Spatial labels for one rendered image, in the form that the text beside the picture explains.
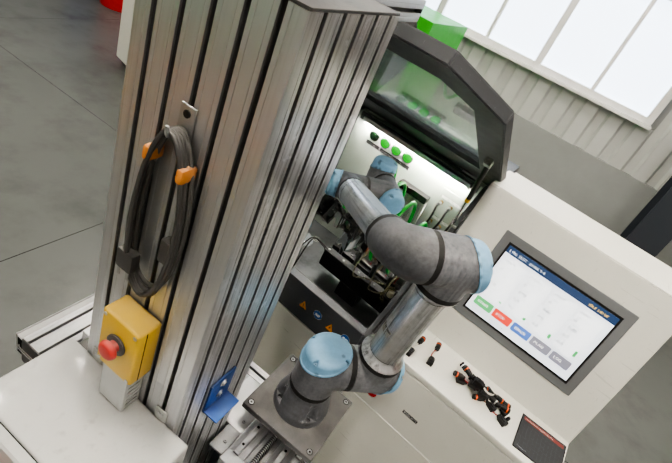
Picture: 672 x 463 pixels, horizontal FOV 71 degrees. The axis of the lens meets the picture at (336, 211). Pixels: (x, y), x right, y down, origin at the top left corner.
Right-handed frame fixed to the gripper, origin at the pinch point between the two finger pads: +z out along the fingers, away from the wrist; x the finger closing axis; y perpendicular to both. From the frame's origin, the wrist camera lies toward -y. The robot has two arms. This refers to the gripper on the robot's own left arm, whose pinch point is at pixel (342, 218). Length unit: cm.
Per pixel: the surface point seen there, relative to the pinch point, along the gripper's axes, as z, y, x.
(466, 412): 32, 24, 66
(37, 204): 26, 89, -200
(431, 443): 45, 38, 60
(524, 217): 10, -37, 50
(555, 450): 48, 14, 91
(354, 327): 20.2, 26.2, 21.7
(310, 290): 13.9, 26.4, 1.2
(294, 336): 32, 43, -2
